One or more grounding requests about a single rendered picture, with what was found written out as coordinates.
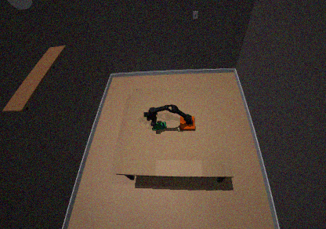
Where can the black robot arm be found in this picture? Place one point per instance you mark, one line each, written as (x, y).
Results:
(153, 111)

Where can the green circuit board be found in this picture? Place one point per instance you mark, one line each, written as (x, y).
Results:
(160, 125)

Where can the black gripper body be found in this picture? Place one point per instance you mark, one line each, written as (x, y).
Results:
(153, 121)

